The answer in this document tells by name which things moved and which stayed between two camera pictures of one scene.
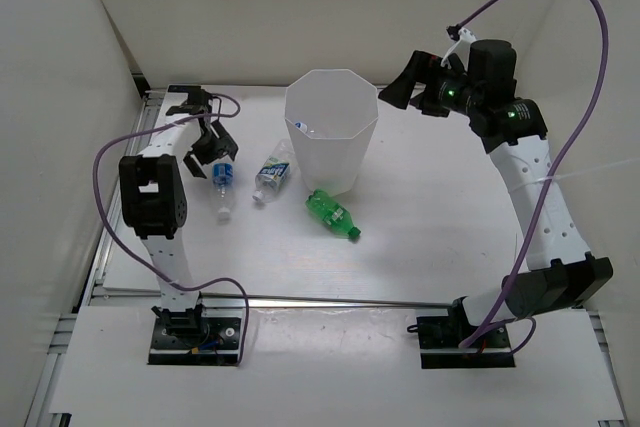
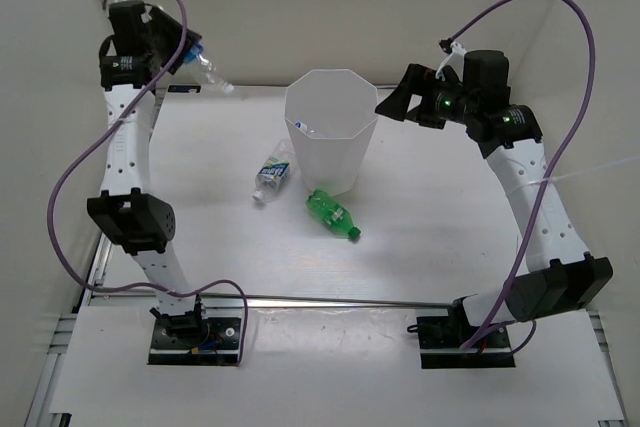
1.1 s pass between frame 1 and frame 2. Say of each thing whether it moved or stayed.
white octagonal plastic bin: stayed
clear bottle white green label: stayed
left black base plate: stayed
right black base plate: stayed
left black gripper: moved
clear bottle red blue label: stayed
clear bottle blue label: moved
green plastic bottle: stayed
